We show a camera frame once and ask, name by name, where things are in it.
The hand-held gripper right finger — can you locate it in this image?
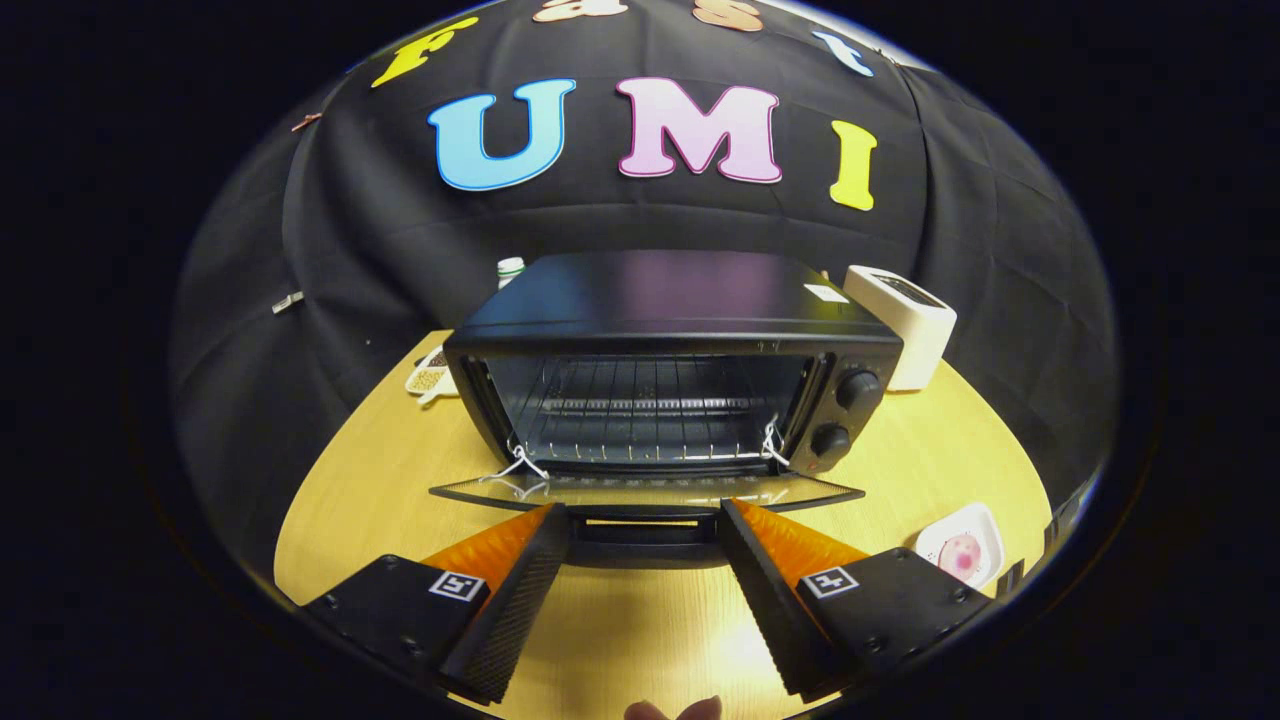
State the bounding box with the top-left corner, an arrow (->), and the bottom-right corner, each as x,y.
718,497 -> 1001,701

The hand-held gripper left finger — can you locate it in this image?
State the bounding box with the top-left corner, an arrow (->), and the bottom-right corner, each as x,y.
303,502 -> 572,704

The black toaster oven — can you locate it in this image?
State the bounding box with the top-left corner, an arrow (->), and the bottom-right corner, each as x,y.
430,250 -> 906,571

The white toaster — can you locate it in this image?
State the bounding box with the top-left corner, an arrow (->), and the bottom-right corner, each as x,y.
843,265 -> 958,392

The pink ham slice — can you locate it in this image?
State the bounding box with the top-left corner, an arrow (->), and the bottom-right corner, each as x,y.
938,533 -> 983,581

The white square plate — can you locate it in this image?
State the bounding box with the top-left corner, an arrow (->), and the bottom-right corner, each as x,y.
915,502 -> 1005,589

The black backdrop cloth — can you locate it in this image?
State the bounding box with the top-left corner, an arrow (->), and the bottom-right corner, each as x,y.
170,0 -> 1119,591

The white tray of grains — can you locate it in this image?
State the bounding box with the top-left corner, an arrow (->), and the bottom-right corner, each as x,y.
405,345 -> 459,404

